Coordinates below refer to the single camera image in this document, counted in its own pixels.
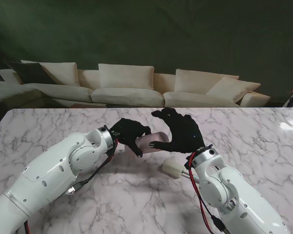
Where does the cream fabric sofa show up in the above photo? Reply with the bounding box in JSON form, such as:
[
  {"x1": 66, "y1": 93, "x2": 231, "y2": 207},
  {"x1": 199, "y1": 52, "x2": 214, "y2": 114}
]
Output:
[{"x1": 0, "y1": 59, "x2": 272, "y2": 108}]

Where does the cream sofa back cushion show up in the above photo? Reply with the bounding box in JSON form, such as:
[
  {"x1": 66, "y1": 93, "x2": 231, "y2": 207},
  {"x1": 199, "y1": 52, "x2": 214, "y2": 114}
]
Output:
[
  {"x1": 98, "y1": 63, "x2": 155, "y2": 90},
  {"x1": 174, "y1": 69, "x2": 240, "y2": 95},
  {"x1": 21, "y1": 60, "x2": 81, "y2": 86}
]

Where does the red black cable bundle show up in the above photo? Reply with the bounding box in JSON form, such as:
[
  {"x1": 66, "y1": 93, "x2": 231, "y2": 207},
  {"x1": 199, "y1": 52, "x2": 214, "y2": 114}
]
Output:
[
  {"x1": 21, "y1": 138, "x2": 119, "y2": 234},
  {"x1": 184, "y1": 151, "x2": 229, "y2": 234}
]

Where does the dark grey sofa cushion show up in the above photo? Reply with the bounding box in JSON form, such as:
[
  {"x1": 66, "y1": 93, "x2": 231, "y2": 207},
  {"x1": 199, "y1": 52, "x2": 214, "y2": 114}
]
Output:
[{"x1": 3, "y1": 60, "x2": 57, "y2": 85}]

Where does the small cream throw pillow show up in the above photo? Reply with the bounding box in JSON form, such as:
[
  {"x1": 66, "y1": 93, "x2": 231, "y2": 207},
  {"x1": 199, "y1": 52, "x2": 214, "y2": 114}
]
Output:
[{"x1": 206, "y1": 76, "x2": 261, "y2": 103}]

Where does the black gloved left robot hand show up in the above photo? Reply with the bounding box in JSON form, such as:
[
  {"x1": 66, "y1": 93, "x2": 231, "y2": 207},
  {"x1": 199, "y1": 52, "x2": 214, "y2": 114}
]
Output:
[{"x1": 109, "y1": 117, "x2": 152, "y2": 158}]

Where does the sponge cup brush green handle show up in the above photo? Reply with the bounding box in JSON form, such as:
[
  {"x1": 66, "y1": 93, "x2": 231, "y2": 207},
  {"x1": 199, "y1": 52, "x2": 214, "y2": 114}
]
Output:
[{"x1": 161, "y1": 157, "x2": 201, "y2": 185}]

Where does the pink thermos body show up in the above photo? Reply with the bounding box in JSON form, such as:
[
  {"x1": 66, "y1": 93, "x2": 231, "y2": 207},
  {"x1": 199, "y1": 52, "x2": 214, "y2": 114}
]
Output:
[{"x1": 124, "y1": 135, "x2": 162, "y2": 155}]

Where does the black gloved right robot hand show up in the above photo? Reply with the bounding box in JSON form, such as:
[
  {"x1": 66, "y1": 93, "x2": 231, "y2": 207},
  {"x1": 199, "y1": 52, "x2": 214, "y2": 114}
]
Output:
[{"x1": 151, "y1": 107, "x2": 205, "y2": 154}]

